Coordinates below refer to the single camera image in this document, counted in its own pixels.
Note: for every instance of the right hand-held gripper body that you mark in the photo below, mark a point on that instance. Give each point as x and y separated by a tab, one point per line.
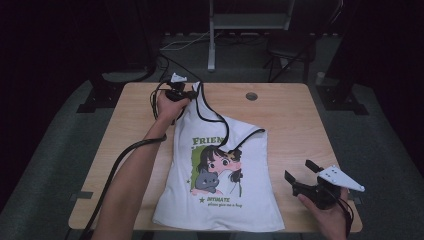
336	176

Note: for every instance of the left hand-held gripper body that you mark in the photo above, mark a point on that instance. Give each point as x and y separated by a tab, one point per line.
176	91

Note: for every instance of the white printed tank top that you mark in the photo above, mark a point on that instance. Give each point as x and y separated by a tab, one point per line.
253	186

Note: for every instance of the person's left hand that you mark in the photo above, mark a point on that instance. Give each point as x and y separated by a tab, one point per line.
168	110

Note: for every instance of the person's right hand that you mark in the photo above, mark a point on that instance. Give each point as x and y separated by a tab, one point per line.
328	223

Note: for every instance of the black stand base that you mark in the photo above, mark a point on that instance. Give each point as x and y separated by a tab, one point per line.
103	95
340	96

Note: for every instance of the black chair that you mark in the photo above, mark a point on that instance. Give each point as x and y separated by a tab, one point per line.
290	50

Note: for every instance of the grey table edge bracket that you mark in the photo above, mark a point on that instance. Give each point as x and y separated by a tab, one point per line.
81	195
357	200

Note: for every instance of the white metal stand frame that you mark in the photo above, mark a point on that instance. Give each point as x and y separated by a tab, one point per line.
246	20

